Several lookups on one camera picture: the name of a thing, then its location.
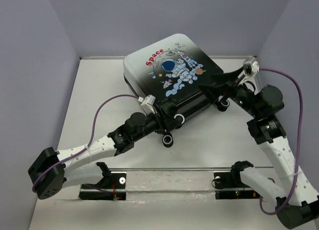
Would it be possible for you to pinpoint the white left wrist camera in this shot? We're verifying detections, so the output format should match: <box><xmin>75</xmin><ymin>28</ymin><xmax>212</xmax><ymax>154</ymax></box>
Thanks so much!
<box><xmin>138</xmin><ymin>95</ymin><xmax>156</xmax><ymax>115</ymax></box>

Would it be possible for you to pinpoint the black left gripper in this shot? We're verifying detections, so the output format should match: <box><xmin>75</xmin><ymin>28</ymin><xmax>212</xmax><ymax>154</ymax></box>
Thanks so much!
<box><xmin>132</xmin><ymin>108</ymin><xmax>181</xmax><ymax>142</ymax></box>

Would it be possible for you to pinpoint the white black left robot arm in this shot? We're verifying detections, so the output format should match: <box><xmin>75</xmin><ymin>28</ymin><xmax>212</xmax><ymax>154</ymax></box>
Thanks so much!
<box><xmin>27</xmin><ymin>112</ymin><xmax>185</xmax><ymax>200</ymax></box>

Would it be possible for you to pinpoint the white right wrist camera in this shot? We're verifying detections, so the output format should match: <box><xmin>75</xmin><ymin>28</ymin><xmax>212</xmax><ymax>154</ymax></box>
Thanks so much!
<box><xmin>243</xmin><ymin>56</ymin><xmax>260</xmax><ymax>80</ymax></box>

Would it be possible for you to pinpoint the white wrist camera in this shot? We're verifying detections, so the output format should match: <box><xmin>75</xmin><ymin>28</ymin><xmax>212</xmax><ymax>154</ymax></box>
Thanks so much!
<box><xmin>138</xmin><ymin>95</ymin><xmax>156</xmax><ymax>115</ymax></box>
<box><xmin>243</xmin><ymin>56</ymin><xmax>260</xmax><ymax>80</ymax></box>

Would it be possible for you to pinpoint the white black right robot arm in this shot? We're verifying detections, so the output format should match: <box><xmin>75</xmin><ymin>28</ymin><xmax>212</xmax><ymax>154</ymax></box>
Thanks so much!
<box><xmin>199</xmin><ymin>67</ymin><xmax>319</xmax><ymax>230</ymax></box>

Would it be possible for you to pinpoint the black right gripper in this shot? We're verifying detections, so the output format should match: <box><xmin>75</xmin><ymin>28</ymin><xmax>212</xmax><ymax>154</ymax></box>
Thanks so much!
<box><xmin>198</xmin><ymin>66</ymin><xmax>260</xmax><ymax>116</ymax></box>

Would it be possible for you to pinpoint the small space print suitcase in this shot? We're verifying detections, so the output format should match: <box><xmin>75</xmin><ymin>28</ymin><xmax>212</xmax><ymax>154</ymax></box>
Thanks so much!
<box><xmin>123</xmin><ymin>33</ymin><xmax>224</xmax><ymax>147</ymax></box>

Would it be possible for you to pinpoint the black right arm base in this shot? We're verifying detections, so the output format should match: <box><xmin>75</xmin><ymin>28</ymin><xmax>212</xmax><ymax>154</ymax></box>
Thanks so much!
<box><xmin>211</xmin><ymin>161</ymin><xmax>260</xmax><ymax>200</ymax></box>

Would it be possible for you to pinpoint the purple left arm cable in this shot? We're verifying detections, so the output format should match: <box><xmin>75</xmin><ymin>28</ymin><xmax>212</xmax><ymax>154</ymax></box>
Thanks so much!
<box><xmin>31</xmin><ymin>94</ymin><xmax>142</xmax><ymax>193</ymax></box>

